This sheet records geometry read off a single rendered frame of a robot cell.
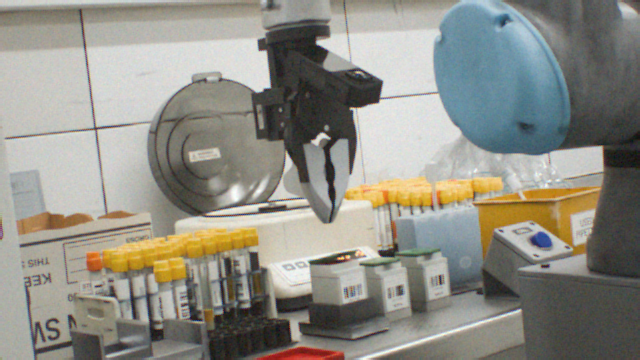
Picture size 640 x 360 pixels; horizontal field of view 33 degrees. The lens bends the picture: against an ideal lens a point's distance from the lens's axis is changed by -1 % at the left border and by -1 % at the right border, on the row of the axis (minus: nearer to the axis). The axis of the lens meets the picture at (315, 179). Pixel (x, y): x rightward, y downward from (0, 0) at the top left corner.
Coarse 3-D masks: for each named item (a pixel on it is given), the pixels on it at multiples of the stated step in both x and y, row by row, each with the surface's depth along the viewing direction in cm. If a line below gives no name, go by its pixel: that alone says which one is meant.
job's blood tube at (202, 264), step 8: (200, 264) 111; (208, 264) 112; (200, 272) 111; (208, 272) 112; (200, 280) 111; (208, 280) 112; (200, 288) 112; (208, 288) 112; (200, 296) 112; (208, 296) 112; (208, 304) 112; (208, 312) 112; (208, 320) 112; (208, 328) 112; (216, 328) 112
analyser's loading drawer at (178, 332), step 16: (128, 320) 98; (176, 320) 101; (80, 336) 95; (96, 336) 92; (128, 336) 98; (144, 336) 95; (176, 336) 101; (192, 336) 99; (80, 352) 95; (96, 352) 93; (112, 352) 98; (128, 352) 94; (144, 352) 95; (160, 352) 97; (176, 352) 96; (192, 352) 97; (208, 352) 98
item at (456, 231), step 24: (408, 216) 134; (432, 216) 132; (456, 216) 134; (408, 240) 132; (432, 240) 132; (456, 240) 133; (480, 240) 135; (456, 264) 133; (480, 264) 135; (456, 288) 131
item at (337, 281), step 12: (312, 264) 116; (324, 264) 115; (336, 264) 114; (348, 264) 115; (312, 276) 116; (324, 276) 115; (336, 276) 113; (348, 276) 114; (360, 276) 115; (312, 288) 117; (324, 288) 115; (336, 288) 114; (348, 288) 114; (360, 288) 115; (324, 300) 115; (336, 300) 114; (348, 300) 114
